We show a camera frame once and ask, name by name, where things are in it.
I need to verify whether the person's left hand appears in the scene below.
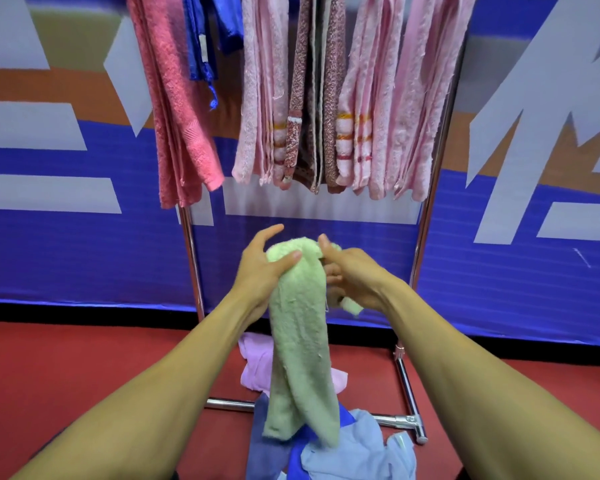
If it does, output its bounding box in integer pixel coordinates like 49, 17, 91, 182
228, 224, 303, 323

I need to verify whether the person's right hand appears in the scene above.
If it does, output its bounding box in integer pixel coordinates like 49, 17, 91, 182
317, 234, 399, 314

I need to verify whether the light green towel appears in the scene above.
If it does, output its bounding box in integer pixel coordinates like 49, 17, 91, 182
262, 237, 365, 449

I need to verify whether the person's right forearm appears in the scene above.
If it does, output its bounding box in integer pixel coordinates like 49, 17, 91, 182
379, 286, 600, 480

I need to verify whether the person's left forearm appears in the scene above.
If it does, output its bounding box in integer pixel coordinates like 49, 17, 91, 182
10, 289, 271, 480

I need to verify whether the lilac cloth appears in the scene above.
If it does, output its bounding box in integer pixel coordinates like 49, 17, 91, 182
238, 332, 349, 396

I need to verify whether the pink towel with stripes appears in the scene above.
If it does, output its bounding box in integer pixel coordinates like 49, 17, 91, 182
335, 0, 407, 201

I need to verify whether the brown speckled towel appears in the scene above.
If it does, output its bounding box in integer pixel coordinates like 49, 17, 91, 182
282, 0, 349, 196

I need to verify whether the pale pink fluffy towel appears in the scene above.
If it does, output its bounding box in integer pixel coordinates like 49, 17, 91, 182
231, 0, 292, 189

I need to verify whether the plain pink towel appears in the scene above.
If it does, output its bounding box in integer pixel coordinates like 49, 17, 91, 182
384, 0, 479, 203

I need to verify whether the royal blue cloth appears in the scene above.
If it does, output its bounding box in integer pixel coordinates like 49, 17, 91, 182
286, 402, 357, 480

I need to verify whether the periwinkle cloth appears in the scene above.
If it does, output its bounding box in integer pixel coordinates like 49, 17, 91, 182
244, 392, 293, 480

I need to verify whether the coral pink towel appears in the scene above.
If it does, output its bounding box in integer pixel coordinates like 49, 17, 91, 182
124, 0, 226, 211

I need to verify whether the chrome clothes rack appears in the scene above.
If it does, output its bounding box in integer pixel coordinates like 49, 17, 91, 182
176, 25, 470, 446

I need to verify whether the light blue cloth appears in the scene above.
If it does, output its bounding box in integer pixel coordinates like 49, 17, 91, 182
299, 409, 419, 480

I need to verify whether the blue satin cloth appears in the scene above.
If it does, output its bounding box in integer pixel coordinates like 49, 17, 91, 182
182, 0, 246, 111

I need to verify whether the blue printed wall banner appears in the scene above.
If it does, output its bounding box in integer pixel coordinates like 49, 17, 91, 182
0, 0, 600, 348

